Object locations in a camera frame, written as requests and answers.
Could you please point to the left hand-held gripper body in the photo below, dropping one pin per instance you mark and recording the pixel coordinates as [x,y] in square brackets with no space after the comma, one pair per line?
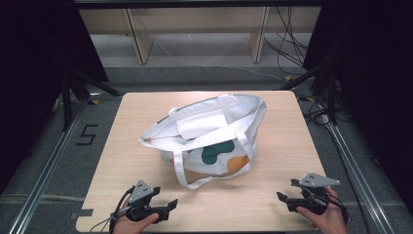
[141,192]

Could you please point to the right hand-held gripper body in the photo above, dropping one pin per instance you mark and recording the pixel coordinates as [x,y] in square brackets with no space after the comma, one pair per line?
[312,195]

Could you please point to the white tote bag coloured blobs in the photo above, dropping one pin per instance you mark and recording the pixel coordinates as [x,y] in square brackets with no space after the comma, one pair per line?
[207,130]

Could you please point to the person's right hand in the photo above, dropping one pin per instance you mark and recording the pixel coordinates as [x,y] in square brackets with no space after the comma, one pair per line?
[326,221]

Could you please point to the person's left hand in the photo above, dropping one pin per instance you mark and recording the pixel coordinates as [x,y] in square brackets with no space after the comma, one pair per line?
[132,225]

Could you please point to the grey tape strip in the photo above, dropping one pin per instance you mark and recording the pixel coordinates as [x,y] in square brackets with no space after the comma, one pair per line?
[82,213]

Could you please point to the yellow tape piece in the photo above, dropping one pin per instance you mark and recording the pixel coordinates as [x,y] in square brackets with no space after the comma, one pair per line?
[288,78]
[95,101]
[309,98]

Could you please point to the black metal stand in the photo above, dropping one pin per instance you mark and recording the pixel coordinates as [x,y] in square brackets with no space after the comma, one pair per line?
[68,97]
[330,91]

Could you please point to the black curtain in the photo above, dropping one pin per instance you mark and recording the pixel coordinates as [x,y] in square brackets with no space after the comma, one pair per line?
[35,65]
[373,81]

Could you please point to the aluminium floor rail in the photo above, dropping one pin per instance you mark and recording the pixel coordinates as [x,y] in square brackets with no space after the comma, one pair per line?
[48,165]
[354,169]

